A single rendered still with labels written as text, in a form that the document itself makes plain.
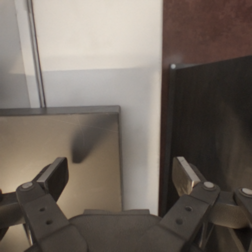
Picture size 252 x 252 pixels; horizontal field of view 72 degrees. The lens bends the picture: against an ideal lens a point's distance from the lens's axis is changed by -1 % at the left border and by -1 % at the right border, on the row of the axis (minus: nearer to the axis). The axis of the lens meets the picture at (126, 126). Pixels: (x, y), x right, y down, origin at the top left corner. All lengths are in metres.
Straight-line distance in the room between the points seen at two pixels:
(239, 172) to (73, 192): 0.41
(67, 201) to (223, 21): 1.12
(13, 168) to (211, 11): 1.11
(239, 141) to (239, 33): 0.80
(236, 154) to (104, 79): 0.41
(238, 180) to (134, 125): 0.38
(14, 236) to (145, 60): 0.22
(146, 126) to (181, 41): 0.91
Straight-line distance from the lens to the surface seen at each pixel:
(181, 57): 1.06
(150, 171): 0.21
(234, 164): 0.52
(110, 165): 0.16
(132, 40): 0.18
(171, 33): 1.07
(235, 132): 0.51
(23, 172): 0.18
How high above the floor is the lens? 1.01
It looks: 75 degrees down
